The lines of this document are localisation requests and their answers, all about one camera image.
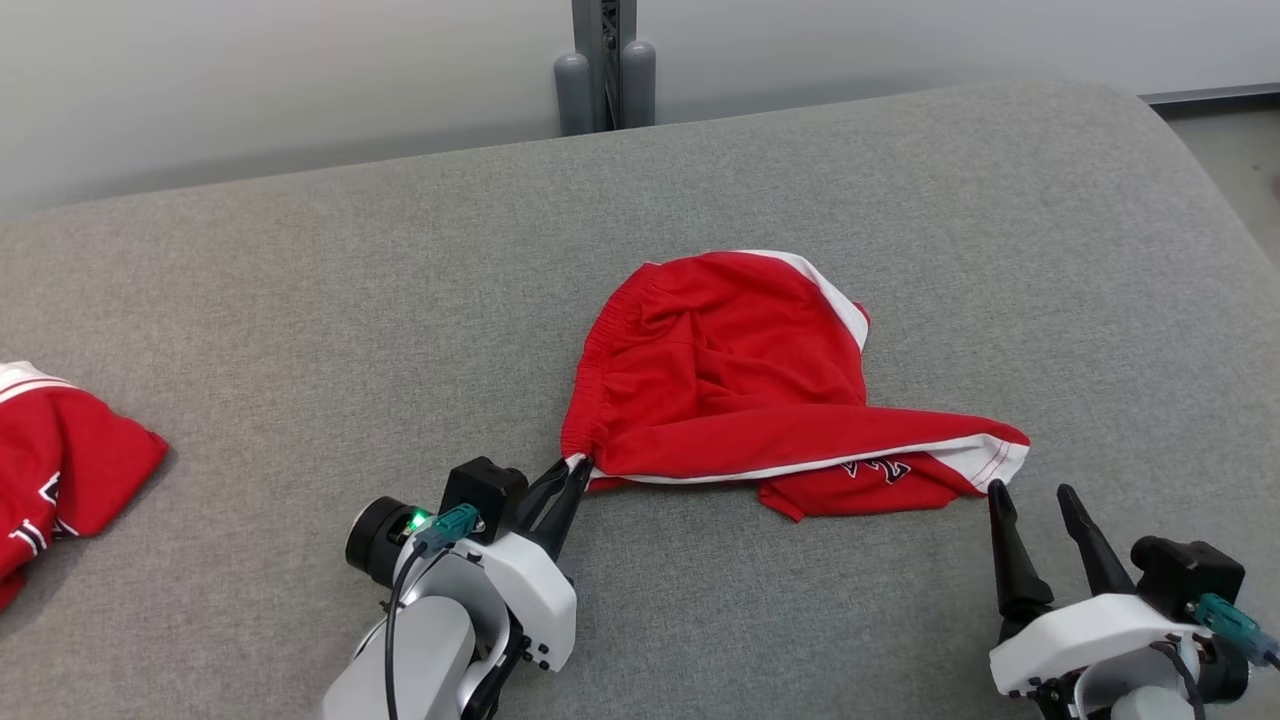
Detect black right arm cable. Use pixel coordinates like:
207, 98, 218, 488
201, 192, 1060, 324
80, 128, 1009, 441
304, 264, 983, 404
1150, 640, 1208, 720

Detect grey metal partition post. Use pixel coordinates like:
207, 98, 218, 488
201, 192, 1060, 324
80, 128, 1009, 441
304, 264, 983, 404
572, 0, 639, 131

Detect red shorts with white stripe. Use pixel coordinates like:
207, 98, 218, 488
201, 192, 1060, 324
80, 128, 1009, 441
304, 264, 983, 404
560, 249, 1031, 523

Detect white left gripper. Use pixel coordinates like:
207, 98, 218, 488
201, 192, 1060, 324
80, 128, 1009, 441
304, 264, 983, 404
440, 458, 596, 673

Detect teal right cable connector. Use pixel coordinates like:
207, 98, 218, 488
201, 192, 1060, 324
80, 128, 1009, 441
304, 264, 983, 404
1194, 592, 1280, 668

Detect grey post foot cap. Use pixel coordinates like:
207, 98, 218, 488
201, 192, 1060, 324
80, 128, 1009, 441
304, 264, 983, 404
554, 52, 594, 137
620, 40, 658, 129

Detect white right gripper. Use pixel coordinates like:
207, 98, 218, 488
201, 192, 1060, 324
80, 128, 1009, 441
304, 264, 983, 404
989, 481, 1217, 697

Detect teal cable connector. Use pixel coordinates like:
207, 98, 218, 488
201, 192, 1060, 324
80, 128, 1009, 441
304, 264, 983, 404
413, 503, 484, 557
1194, 592, 1280, 668

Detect red jersey with lettering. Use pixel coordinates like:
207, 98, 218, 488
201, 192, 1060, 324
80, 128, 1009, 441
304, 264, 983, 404
0, 361, 170, 611

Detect teal left cable connector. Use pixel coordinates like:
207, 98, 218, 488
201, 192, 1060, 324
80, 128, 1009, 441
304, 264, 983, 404
413, 503, 484, 557

